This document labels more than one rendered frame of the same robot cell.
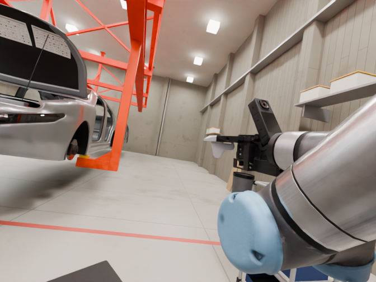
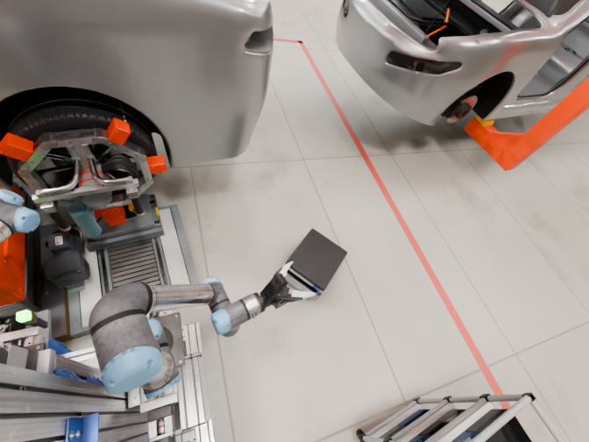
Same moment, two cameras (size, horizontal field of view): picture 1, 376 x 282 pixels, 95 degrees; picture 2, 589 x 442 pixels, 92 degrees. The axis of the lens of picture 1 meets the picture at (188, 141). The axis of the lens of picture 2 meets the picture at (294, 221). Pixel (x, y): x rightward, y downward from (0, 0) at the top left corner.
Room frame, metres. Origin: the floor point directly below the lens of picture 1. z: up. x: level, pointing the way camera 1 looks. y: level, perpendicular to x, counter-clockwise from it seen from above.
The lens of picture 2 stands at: (0.20, -0.48, 2.19)
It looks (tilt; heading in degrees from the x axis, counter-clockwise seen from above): 54 degrees down; 62
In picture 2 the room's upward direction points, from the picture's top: 23 degrees clockwise
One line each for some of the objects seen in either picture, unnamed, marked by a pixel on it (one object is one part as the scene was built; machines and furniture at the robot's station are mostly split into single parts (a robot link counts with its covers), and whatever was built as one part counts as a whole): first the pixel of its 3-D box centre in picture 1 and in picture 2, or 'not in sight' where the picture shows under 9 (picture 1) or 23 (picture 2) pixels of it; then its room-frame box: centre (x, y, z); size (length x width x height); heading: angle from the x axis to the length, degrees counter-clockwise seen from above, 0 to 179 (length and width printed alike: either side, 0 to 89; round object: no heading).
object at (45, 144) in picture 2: not in sight; (94, 174); (-0.42, 0.68, 0.85); 0.54 x 0.07 x 0.54; 15
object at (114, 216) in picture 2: not in sight; (112, 208); (-0.43, 0.72, 0.48); 0.16 x 0.12 x 0.17; 105
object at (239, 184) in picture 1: (241, 186); not in sight; (4.83, -1.69, 0.36); 0.58 x 0.57 x 0.72; 98
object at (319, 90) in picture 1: (316, 96); not in sight; (3.00, -2.08, 2.44); 0.40 x 0.33 x 0.23; 8
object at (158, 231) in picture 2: not in sight; (124, 221); (-0.46, 0.85, 0.13); 0.50 x 0.36 x 0.10; 15
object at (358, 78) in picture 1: (352, 85); not in sight; (2.42, -2.16, 2.44); 0.41 x 0.34 x 0.23; 8
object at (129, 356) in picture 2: not in sight; (146, 363); (0.00, -0.33, 1.19); 0.15 x 0.12 x 0.55; 113
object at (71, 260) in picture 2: not in sight; (71, 254); (-0.69, 0.51, 0.26); 0.42 x 0.18 x 0.35; 105
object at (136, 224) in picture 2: not in sight; (117, 206); (-0.46, 0.85, 0.32); 0.40 x 0.30 x 0.28; 15
